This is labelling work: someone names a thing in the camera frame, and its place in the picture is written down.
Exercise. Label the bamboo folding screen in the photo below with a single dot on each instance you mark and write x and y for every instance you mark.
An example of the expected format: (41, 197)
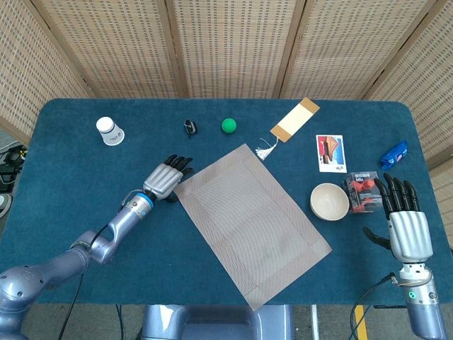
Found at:
(230, 46)

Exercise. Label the clear box with red contents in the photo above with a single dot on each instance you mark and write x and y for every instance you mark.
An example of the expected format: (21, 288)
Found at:
(362, 193)

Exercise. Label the white bowl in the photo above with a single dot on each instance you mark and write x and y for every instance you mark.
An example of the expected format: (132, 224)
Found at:
(330, 202)

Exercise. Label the beige woven placemat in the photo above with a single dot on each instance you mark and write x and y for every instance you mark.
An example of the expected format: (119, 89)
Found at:
(251, 226)

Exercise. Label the blue-grey robot torso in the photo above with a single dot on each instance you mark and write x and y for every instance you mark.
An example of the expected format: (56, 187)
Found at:
(212, 326)

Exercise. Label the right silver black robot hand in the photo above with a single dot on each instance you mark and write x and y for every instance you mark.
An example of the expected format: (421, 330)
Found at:
(410, 235)

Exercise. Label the blue table cloth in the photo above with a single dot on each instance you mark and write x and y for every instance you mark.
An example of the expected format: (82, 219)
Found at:
(106, 170)

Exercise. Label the blue snack packet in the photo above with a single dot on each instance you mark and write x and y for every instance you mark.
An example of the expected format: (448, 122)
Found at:
(393, 154)

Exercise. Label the white table leg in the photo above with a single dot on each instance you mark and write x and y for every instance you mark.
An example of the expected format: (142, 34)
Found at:
(314, 322)

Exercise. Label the white paper cup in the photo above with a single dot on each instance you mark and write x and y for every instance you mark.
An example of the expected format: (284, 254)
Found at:
(110, 132)

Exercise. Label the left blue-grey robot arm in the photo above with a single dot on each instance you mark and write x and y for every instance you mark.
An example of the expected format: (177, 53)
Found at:
(53, 269)

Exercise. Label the cream bookmark with tassel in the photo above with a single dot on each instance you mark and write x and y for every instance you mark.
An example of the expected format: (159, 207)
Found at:
(295, 120)

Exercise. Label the green ball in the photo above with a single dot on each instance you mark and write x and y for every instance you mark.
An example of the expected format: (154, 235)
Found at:
(228, 125)

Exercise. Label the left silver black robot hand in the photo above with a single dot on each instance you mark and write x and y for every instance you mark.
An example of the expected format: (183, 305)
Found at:
(163, 180)

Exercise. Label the small black clip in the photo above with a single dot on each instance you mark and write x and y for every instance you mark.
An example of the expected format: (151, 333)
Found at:
(190, 127)

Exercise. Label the grey round floor object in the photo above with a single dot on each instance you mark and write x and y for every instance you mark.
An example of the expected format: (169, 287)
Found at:
(4, 203)

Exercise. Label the picture postcard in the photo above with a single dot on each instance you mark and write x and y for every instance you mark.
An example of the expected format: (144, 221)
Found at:
(331, 154)

